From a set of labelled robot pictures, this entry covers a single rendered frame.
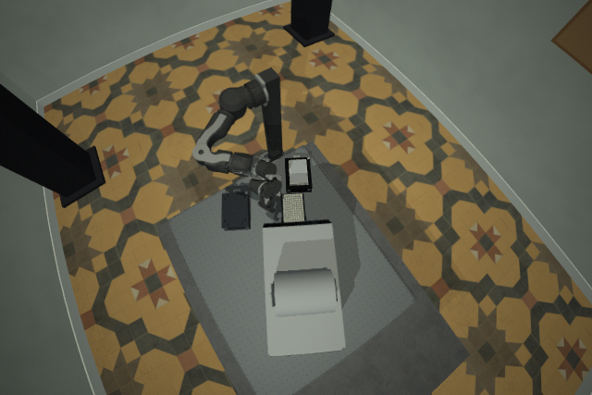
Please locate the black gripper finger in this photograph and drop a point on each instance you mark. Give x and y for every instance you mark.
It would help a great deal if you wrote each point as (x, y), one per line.
(272, 200)
(264, 203)

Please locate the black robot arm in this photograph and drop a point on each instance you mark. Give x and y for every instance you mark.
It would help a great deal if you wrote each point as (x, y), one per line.
(233, 103)

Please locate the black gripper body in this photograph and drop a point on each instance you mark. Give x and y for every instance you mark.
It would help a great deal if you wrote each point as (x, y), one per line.
(266, 188)

